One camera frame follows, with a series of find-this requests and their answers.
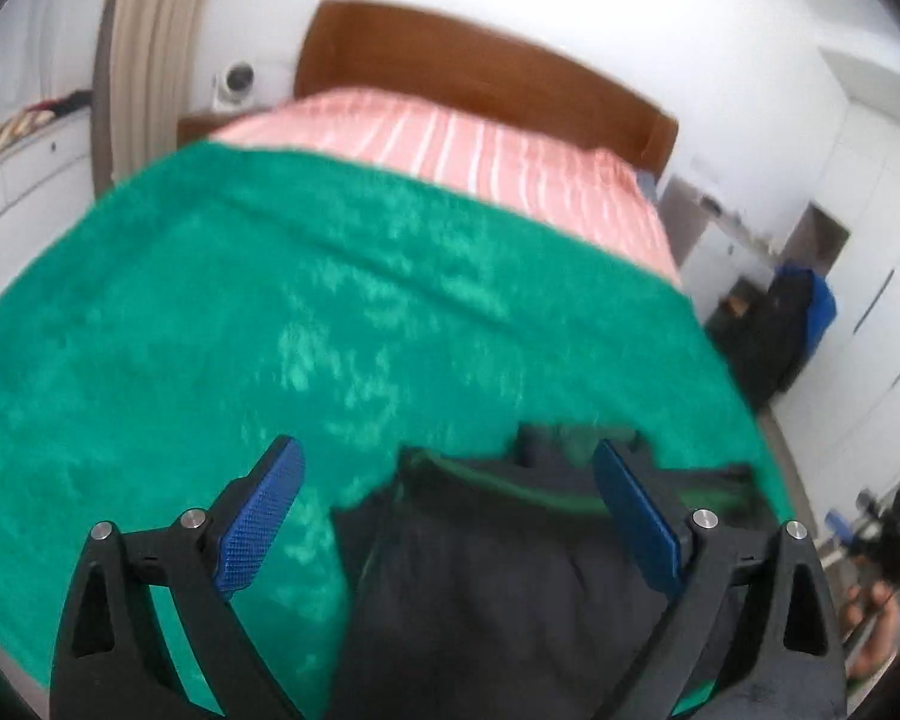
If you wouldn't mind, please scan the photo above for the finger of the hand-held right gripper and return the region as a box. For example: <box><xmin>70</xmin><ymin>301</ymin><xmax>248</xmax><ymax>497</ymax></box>
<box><xmin>825</xmin><ymin>510</ymin><xmax>867</xmax><ymax>545</ymax></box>

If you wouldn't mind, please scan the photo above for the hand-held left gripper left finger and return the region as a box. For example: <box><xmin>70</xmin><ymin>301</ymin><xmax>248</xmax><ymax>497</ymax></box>
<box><xmin>49</xmin><ymin>435</ymin><xmax>306</xmax><ymax>720</ymax></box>

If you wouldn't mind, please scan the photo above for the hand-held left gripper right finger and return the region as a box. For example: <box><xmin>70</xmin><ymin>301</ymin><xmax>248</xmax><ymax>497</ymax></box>
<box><xmin>592</xmin><ymin>439</ymin><xmax>848</xmax><ymax>720</ymax></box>

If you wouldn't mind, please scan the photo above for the black puffer jacket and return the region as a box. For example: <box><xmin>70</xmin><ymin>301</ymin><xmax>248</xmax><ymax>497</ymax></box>
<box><xmin>330</xmin><ymin>424</ymin><xmax>781</xmax><ymax>720</ymax></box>

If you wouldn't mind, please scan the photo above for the person's right hand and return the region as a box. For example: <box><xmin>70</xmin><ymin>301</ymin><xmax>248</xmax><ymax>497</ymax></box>
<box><xmin>844</xmin><ymin>581</ymin><xmax>900</xmax><ymax>680</ymax></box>

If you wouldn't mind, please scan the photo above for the green blanket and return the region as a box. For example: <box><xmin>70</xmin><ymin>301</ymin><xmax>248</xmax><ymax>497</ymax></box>
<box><xmin>0</xmin><ymin>142</ymin><xmax>796</xmax><ymax>717</ymax></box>

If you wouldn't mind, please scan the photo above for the blue garment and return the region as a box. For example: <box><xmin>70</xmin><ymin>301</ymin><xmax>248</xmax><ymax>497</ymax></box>
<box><xmin>784</xmin><ymin>262</ymin><xmax>837</xmax><ymax>361</ymax></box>

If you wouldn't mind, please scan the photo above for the white desk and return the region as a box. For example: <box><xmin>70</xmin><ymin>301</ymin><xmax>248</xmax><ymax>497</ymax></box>
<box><xmin>660</xmin><ymin>172</ymin><xmax>788</xmax><ymax>323</ymax></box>

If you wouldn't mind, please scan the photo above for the white wardrobe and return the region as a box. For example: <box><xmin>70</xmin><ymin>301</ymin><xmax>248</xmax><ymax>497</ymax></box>
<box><xmin>772</xmin><ymin>45</ymin><xmax>900</xmax><ymax>481</ymax></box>

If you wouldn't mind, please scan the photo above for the wooden nightstand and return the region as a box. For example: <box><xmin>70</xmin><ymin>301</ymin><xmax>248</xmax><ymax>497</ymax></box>
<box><xmin>176</xmin><ymin>109</ymin><xmax>271</xmax><ymax>147</ymax></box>

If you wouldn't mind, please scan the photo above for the pink striped bedsheet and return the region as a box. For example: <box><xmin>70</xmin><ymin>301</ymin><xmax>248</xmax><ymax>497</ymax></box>
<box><xmin>210</xmin><ymin>88</ymin><xmax>683</xmax><ymax>286</ymax></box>

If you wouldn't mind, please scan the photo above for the white drawer cabinet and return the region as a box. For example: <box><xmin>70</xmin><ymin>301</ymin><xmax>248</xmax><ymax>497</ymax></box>
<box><xmin>0</xmin><ymin>101</ymin><xmax>102</xmax><ymax>256</ymax></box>

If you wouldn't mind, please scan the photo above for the white desk fan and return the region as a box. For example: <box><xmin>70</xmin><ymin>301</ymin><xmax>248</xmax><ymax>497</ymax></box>
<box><xmin>211</xmin><ymin>60</ymin><xmax>260</xmax><ymax>112</ymax></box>

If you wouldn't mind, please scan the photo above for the dark cloth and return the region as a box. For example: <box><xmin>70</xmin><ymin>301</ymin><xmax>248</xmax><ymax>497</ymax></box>
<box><xmin>45</xmin><ymin>88</ymin><xmax>92</xmax><ymax>119</ymax></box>

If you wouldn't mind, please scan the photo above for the striped cushion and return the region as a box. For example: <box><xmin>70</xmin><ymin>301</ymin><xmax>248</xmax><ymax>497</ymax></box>
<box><xmin>0</xmin><ymin>109</ymin><xmax>53</xmax><ymax>157</ymax></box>

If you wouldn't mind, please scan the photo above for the beige curtain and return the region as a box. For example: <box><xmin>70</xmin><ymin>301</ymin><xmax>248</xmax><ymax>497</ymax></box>
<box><xmin>94</xmin><ymin>0</ymin><xmax>215</xmax><ymax>200</ymax></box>

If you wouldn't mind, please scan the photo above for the wooden headboard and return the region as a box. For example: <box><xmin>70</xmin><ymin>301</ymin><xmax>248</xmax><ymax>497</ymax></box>
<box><xmin>294</xmin><ymin>0</ymin><xmax>680</xmax><ymax>181</ymax></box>

